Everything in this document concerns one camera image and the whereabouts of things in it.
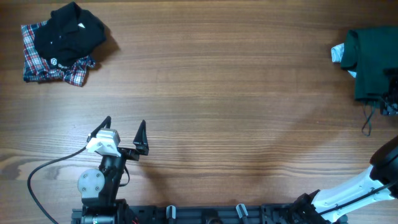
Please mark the black polo shirt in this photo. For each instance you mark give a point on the black polo shirt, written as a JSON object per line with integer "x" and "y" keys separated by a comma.
{"x": 70, "y": 34}

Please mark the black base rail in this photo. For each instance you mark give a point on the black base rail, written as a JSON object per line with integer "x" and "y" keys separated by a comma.
{"x": 238, "y": 214}

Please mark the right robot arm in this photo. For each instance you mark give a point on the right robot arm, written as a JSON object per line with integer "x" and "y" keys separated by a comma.
{"x": 377, "y": 183}

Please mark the red plaid shirt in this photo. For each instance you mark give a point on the red plaid shirt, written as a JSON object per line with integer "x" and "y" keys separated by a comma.
{"x": 38, "y": 69}

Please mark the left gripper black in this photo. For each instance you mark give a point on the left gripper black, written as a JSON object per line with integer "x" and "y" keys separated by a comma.
{"x": 140, "y": 143}

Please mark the dark green shorts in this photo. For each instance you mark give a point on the dark green shorts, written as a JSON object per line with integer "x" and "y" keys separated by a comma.
{"x": 377, "y": 50}

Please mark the light blue striped cloth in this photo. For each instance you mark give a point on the light blue striped cloth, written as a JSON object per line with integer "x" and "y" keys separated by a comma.
{"x": 347, "y": 56}

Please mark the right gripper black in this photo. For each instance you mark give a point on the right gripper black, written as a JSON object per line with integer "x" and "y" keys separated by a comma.
{"x": 391, "y": 104}

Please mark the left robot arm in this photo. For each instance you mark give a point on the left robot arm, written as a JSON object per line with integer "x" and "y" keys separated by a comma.
{"x": 99, "y": 187}

